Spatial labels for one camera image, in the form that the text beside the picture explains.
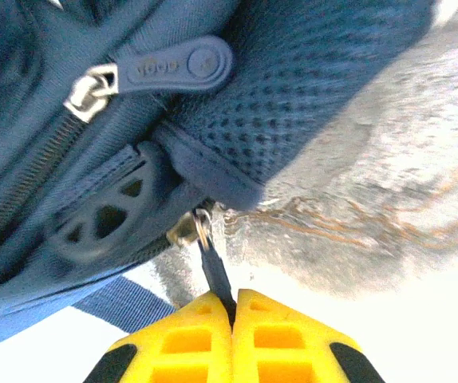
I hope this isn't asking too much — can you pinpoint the navy blue backpack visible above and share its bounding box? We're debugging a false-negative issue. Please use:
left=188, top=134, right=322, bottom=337
left=0, top=0, right=437, bottom=356

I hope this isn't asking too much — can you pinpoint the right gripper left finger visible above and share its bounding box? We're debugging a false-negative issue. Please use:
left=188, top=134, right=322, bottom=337
left=83, top=290, right=234, bottom=383

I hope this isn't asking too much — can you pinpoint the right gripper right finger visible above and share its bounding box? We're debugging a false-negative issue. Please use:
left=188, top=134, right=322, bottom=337
left=231, top=287, right=385, bottom=383

